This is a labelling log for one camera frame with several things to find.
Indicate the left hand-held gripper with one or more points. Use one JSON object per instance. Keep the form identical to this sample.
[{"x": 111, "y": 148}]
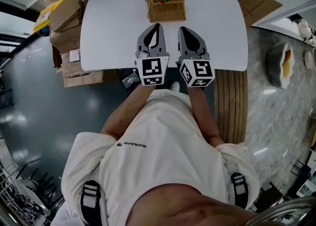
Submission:
[{"x": 153, "y": 70}]

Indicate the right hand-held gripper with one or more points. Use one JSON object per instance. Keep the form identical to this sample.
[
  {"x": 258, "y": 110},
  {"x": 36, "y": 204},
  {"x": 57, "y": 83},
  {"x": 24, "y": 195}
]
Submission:
[{"x": 200, "y": 70}]

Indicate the person's right forearm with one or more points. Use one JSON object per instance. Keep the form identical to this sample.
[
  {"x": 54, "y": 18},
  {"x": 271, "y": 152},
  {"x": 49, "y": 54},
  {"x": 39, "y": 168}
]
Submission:
[{"x": 202, "y": 116}]

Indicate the person's left forearm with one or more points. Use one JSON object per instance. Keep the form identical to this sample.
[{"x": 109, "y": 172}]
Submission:
[{"x": 126, "y": 114}]

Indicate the black screen device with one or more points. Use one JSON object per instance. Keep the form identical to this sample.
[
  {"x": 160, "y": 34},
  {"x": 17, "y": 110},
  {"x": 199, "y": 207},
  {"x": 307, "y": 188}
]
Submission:
[{"x": 130, "y": 80}]

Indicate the person's white shoe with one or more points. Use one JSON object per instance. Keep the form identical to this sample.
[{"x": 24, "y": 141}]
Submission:
[{"x": 175, "y": 86}]

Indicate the wooden slatted panel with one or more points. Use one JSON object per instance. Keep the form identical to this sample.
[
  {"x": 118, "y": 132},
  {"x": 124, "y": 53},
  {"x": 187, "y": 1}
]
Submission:
[{"x": 230, "y": 106}]

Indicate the white paper sheet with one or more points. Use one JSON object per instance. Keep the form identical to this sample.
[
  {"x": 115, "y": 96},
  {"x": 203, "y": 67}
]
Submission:
[{"x": 74, "y": 55}]

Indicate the flat brown cardboard box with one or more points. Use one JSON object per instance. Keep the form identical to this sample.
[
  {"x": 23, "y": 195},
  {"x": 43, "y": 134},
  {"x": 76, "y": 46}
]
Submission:
[{"x": 259, "y": 5}]

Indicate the grey pet bed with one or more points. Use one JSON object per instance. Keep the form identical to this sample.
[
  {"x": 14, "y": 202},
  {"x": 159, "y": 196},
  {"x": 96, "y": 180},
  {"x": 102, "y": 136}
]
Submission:
[{"x": 274, "y": 67}]

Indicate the medium cardboard box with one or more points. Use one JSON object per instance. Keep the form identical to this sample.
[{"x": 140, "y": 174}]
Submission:
[{"x": 64, "y": 40}]

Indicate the open cardboard box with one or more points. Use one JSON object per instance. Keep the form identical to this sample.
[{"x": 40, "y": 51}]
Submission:
[{"x": 64, "y": 12}]

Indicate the person's white shirt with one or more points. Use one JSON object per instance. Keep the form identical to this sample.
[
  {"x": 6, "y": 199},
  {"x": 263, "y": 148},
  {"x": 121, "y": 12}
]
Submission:
[{"x": 160, "y": 151}]

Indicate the yellow flat package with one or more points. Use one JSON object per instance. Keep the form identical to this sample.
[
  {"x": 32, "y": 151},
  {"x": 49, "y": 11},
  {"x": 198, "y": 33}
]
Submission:
[{"x": 43, "y": 17}]

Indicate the white rounded container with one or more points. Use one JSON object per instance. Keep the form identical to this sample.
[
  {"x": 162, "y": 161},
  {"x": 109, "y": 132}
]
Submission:
[{"x": 306, "y": 30}]

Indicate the white round bowl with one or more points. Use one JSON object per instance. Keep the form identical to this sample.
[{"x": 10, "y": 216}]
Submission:
[{"x": 308, "y": 59}]

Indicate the beige round basin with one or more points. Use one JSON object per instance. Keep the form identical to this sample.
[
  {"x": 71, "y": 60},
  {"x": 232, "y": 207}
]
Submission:
[{"x": 314, "y": 57}]

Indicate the black framed glass door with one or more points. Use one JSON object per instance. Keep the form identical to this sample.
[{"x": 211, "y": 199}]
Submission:
[{"x": 10, "y": 40}]

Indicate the person's face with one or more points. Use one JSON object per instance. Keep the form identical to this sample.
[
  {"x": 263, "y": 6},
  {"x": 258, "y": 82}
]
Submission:
[{"x": 192, "y": 207}]

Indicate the black metal chair frames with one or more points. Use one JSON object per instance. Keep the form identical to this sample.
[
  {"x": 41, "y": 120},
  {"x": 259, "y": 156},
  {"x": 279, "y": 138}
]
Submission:
[{"x": 42, "y": 183}]

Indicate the grey head mount rim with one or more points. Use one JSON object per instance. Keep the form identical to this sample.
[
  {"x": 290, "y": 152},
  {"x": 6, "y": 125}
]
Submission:
[{"x": 284, "y": 211}]

